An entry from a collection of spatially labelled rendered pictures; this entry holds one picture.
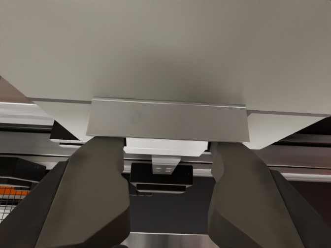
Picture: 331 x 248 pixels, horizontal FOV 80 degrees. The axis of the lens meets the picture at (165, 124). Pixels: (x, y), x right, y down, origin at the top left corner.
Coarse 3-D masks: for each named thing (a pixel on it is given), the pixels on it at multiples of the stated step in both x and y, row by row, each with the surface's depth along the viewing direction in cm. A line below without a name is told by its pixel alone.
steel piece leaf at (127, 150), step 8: (128, 152) 22; (136, 152) 22; (144, 152) 22; (152, 152) 22; (160, 152) 22; (168, 152) 22; (176, 152) 22; (184, 152) 21; (192, 152) 21; (200, 152) 21
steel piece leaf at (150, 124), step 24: (96, 120) 10; (120, 120) 10; (144, 120) 11; (168, 120) 11; (192, 120) 11; (216, 120) 11; (240, 120) 11; (144, 144) 19; (168, 144) 19; (192, 144) 18
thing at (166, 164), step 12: (156, 156) 24; (168, 156) 24; (180, 156) 24; (132, 168) 38; (144, 168) 38; (156, 168) 31; (168, 168) 30; (180, 168) 38; (192, 168) 38; (132, 180) 37; (144, 180) 37; (156, 180) 37; (168, 180) 37; (180, 180) 37; (192, 180) 38; (168, 192) 42; (180, 192) 40
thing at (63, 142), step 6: (54, 120) 20; (54, 126) 20; (60, 126) 20; (54, 132) 20; (60, 132) 20; (66, 132) 20; (54, 138) 20; (60, 138) 20; (66, 138) 20; (72, 138) 20; (60, 144) 22; (66, 144) 22; (72, 144) 22; (78, 144) 22
